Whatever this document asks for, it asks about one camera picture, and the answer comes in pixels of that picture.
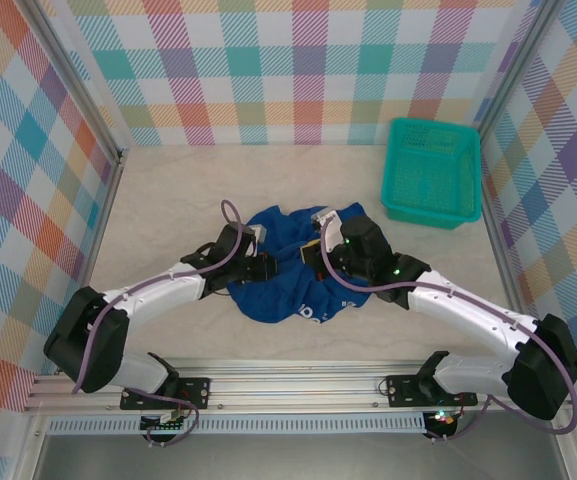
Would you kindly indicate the aluminium frame post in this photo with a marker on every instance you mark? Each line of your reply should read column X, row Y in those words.
column 78, row 85
column 513, row 75

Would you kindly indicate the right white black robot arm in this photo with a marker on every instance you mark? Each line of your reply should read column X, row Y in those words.
column 468, row 310

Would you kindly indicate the small lit controller board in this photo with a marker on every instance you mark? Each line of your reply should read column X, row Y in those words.
column 443, row 419

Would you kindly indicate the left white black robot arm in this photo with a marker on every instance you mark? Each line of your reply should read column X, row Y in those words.
column 158, row 292

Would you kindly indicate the aluminium table side rail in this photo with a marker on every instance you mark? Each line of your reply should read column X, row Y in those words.
column 98, row 240
column 505, row 250

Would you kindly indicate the blue printed t-shirt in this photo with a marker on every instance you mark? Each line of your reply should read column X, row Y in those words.
column 278, row 300

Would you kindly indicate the teal plastic mesh basket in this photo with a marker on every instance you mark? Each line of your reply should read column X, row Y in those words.
column 433, row 170

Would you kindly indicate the small green circuit board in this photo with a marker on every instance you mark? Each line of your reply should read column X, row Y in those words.
column 163, row 427

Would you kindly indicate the aluminium mounting rail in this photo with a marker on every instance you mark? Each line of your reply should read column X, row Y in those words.
column 293, row 390

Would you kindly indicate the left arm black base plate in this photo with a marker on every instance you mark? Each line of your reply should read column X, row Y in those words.
column 195, row 390

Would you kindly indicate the aluminium frame leg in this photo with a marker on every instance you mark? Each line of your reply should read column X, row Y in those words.
column 30, row 450
column 568, row 455

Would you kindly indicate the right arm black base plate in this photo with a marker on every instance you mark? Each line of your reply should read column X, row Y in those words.
column 403, row 390

